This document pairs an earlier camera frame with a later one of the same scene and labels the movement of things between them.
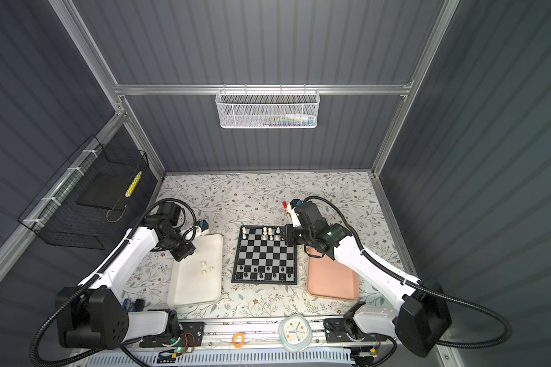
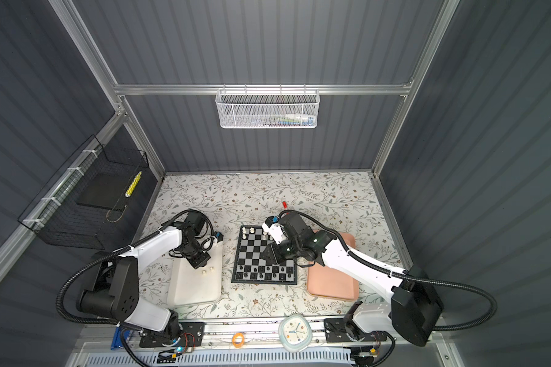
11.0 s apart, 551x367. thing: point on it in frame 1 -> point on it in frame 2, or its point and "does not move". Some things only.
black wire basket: [84, 206] does not move
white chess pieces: [203, 264] does not move
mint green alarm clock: [295, 332] does not move
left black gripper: [180, 254] -> [201, 261]
